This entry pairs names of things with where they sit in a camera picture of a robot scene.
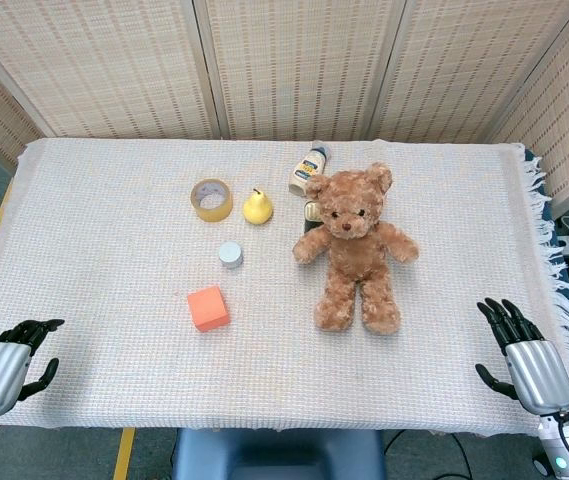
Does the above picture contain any bamboo folding screen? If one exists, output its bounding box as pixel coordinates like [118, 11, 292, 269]
[0, 0, 569, 201]

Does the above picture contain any gold and black tin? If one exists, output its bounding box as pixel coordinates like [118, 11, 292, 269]
[301, 199, 327, 237]

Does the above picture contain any white woven tablecloth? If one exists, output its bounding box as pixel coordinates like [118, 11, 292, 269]
[0, 137, 569, 437]

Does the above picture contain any orange cube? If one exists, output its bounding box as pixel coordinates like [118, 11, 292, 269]
[186, 285, 230, 332]

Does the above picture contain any small silver cylinder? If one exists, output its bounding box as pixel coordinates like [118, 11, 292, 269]
[218, 241, 244, 270]

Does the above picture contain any brown packing tape roll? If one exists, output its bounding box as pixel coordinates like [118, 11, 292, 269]
[190, 178, 234, 222]

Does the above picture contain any cream squeeze bottle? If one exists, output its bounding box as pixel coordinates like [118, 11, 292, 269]
[288, 140, 333, 197]

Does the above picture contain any brown teddy bear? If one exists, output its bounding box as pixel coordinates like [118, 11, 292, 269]
[291, 161, 421, 335]

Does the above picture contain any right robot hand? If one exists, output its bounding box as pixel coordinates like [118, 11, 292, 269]
[474, 297, 569, 416]

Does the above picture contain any yellow pear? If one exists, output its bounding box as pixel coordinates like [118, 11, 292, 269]
[242, 187, 274, 225]

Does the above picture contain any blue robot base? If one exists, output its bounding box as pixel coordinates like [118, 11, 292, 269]
[171, 427, 386, 480]

